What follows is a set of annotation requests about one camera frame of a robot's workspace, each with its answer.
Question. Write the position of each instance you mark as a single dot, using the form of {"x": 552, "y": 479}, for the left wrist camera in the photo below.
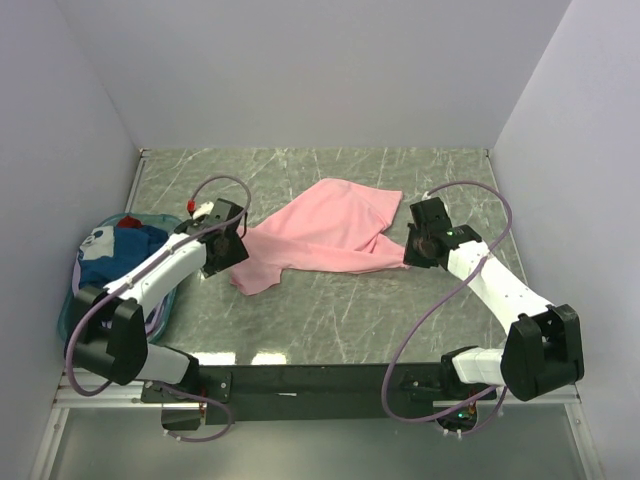
{"x": 212, "y": 212}

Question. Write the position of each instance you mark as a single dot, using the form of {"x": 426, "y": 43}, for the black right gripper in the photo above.
{"x": 410, "y": 257}

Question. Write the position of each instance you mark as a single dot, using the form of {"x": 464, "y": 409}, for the pink t shirt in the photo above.
{"x": 335, "y": 226}

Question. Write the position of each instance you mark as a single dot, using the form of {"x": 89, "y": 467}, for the blue printed t shirt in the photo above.
{"x": 111, "y": 252}

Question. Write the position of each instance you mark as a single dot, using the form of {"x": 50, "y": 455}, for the teal laundry basket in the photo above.
{"x": 87, "y": 295}

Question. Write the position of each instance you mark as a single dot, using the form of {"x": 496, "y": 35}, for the black base beam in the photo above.
{"x": 331, "y": 392}

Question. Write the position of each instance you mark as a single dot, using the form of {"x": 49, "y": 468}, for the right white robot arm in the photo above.
{"x": 543, "y": 349}

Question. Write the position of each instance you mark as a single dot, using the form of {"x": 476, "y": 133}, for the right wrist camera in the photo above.
{"x": 430, "y": 216}

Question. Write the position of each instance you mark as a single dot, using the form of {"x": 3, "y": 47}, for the lavender t shirt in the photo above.
{"x": 155, "y": 323}

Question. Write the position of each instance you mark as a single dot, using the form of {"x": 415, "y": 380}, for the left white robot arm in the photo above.
{"x": 107, "y": 340}

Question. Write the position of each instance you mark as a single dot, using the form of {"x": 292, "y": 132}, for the red garment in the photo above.
{"x": 130, "y": 222}

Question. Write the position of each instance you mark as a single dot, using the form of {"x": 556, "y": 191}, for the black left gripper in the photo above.
{"x": 236, "y": 254}

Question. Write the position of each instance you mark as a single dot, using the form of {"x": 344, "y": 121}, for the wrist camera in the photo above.
{"x": 430, "y": 216}
{"x": 212, "y": 212}

